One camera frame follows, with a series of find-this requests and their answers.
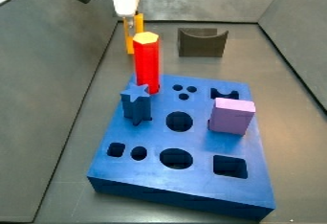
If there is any black curved fixture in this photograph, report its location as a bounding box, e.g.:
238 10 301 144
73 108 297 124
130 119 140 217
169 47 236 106
177 28 228 57

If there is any red hexagonal prism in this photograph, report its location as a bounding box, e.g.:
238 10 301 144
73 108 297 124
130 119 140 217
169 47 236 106
133 32 160 95

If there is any blue shape sorter board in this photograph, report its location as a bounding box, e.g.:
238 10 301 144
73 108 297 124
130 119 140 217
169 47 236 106
86 75 276 221

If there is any purple rectangular block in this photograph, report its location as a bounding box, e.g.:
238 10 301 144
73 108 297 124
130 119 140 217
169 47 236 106
208 98 254 135

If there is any blue star block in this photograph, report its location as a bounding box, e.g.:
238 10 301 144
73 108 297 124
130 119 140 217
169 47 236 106
120 82 152 125

